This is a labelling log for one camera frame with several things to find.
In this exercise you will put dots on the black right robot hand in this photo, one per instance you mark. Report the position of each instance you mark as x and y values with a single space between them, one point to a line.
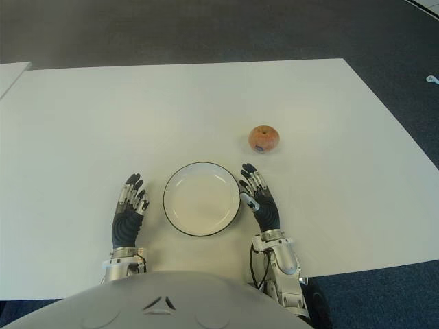
267 212

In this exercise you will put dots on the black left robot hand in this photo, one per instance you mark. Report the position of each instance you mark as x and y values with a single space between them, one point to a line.
125 226

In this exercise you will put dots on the red yellow apple with sticker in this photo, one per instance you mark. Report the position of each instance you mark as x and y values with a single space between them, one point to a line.
264 137

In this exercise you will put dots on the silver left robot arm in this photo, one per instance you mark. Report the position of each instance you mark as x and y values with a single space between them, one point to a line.
118 265

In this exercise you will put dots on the white plate with black rim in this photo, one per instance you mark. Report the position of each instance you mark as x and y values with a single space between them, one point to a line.
199 202

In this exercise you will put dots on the grey robot torso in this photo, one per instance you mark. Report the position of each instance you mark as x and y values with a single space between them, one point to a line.
154 308

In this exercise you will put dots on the white neighbouring table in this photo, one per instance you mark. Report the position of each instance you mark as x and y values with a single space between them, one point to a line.
10 77

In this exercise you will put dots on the small white object on floor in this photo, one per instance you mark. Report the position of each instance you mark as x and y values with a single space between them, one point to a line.
431 79

